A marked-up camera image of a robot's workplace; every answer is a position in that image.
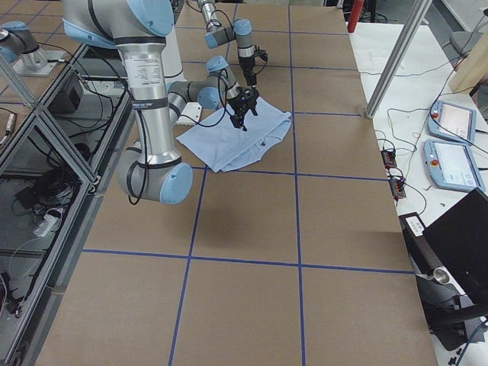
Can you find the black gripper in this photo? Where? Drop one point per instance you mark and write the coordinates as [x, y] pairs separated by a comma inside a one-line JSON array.
[[248, 68], [239, 107]]

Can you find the light blue t-shirt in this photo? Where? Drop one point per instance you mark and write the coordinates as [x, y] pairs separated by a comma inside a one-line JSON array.
[[223, 148]]

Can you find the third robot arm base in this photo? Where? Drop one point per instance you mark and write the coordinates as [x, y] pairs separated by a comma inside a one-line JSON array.
[[20, 48]]

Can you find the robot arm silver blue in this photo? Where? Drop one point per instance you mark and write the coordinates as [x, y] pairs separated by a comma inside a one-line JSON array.
[[152, 168], [225, 26]]

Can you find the red fire extinguisher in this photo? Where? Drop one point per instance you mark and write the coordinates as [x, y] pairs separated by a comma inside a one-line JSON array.
[[355, 14]]

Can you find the small orange electronics board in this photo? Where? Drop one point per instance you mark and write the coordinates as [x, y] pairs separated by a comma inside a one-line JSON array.
[[389, 158]]

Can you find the far blue teach pendant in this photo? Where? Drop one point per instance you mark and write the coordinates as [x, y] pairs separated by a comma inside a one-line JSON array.
[[452, 122]]

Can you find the blue teach pendant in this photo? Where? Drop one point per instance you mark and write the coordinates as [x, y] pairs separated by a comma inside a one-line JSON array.
[[452, 166], [452, 122]]

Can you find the near blue teach pendant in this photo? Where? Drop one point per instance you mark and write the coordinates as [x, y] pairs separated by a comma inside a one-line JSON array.
[[452, 166]]

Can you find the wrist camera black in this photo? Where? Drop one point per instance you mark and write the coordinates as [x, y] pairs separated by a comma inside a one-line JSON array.
[[261, 53]]

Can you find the aluminium frame post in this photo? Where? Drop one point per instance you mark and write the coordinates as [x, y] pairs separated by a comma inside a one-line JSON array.
[[409, 29]]

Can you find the aluminium frame rack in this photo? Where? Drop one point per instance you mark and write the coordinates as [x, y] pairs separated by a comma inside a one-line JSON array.
[[72, 118]]

